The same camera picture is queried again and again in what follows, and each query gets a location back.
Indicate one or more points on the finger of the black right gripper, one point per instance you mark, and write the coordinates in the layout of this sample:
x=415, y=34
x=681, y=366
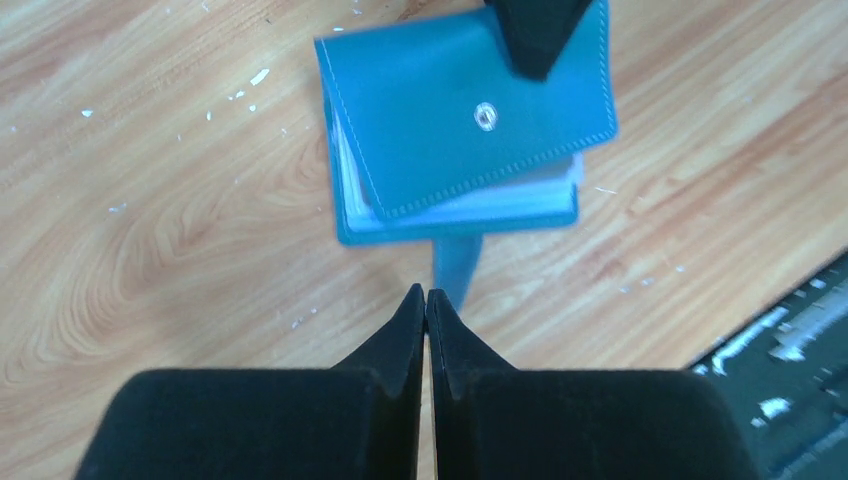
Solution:
x=536, y=31

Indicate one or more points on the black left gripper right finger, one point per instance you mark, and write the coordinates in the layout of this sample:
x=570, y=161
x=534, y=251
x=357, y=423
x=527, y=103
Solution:
x=495, y=421

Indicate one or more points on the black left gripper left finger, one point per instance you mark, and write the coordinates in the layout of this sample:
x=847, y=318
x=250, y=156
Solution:
x=358, y=419

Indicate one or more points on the teal leather card holder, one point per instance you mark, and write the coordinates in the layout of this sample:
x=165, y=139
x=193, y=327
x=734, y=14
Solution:
x=433, y=136

